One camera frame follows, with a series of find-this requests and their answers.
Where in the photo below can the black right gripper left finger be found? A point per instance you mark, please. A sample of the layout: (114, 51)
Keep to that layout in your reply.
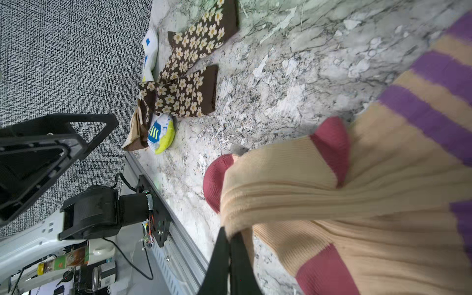
(216, 278)

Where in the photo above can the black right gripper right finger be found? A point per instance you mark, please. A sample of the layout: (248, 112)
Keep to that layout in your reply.
(243, 281)

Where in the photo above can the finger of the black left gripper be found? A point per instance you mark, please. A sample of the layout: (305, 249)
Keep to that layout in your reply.
(30, 165)
(60, 124)

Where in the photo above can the striped beige maroon sock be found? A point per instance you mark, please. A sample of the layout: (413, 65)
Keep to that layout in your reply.
(382, 207)

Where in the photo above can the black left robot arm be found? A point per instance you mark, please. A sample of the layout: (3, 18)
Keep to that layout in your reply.
(42, 239)

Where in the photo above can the white sock blue yellow patches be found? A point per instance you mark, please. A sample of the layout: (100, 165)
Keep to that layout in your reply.
(150, 44)

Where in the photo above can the brown daisy sock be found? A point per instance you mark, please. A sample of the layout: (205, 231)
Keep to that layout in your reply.
(193, 95)
(200, 39)

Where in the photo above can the aluminium front rail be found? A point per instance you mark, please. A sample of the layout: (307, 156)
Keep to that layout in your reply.
(181, 262)

